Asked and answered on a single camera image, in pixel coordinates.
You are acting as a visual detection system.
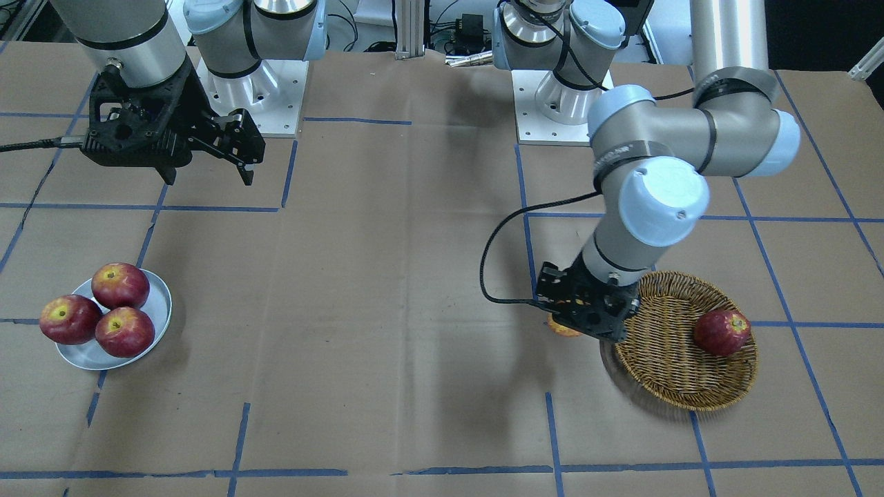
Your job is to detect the red apple on plate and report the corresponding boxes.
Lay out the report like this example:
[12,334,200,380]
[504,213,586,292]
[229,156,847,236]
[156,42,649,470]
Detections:
[38,295,104,345]
[95,307,155,358]
[90,263,151,309]

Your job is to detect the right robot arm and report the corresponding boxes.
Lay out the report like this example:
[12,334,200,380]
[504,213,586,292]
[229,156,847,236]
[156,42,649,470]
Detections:
[52,1,327,186]

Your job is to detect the light blue plate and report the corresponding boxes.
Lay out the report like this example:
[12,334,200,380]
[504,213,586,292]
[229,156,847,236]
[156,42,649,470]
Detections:
[55,269,173,371]

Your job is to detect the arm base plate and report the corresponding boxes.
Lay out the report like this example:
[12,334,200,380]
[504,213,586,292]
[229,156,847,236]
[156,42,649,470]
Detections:
[511,70,603,147]
[197,60,310,139]

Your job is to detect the dark red apple in basket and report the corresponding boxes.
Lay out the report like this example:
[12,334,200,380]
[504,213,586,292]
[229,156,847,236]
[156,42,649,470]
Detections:
[693,309,751,358]

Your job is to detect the aluminium frame post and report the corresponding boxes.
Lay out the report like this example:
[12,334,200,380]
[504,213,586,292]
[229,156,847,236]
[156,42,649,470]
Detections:
[394,0,428,60]

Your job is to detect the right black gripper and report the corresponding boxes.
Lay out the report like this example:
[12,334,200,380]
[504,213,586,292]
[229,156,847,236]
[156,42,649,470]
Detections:
[79,59,265,186]

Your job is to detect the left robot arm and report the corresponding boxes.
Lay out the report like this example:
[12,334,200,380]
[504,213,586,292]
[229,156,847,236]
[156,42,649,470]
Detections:
[492,1,801,342]

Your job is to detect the black braided cable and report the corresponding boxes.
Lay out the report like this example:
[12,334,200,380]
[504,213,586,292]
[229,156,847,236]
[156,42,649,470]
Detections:
[480,190,605,306]

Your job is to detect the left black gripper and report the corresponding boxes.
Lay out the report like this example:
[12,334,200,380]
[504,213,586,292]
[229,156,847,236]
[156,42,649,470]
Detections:
[535,261,641,343]

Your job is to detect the woven wicker basket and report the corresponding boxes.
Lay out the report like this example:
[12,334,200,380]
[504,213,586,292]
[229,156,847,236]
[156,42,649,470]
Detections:
[612,271,760,412]

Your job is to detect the yellow-red apple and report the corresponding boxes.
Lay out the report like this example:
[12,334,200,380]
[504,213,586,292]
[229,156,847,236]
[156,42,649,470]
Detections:
[546,313,583,338]

